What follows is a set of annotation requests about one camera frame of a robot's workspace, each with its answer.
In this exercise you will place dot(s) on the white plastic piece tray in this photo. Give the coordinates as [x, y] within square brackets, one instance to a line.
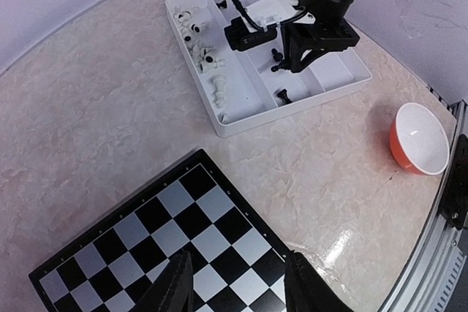
[239, 90]

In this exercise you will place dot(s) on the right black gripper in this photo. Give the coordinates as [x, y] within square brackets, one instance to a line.
[305, 43]

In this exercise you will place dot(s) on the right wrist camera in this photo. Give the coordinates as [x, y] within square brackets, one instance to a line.
[260, 22]

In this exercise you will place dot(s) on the aluminium front rail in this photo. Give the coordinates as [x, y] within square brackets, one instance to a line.
[432, 271]

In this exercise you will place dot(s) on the white chess pieces pile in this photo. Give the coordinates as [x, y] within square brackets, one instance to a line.
[204, 60]

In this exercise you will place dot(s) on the black chess pieces pile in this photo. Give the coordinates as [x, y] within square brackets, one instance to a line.
[260, 45]

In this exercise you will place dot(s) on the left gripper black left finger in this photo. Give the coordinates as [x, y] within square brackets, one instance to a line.
[172, 290]

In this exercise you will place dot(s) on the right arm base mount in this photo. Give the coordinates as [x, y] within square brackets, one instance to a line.
[454, 198]

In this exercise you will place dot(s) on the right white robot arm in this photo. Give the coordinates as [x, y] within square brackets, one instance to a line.
[328, 12]

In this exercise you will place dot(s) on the black grey chessboard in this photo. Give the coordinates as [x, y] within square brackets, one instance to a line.
[238, 261]

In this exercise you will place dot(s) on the white orange bowl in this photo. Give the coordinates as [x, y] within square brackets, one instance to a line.
[418, 141]

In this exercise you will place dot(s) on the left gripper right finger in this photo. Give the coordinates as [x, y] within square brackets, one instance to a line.
[305, 290]

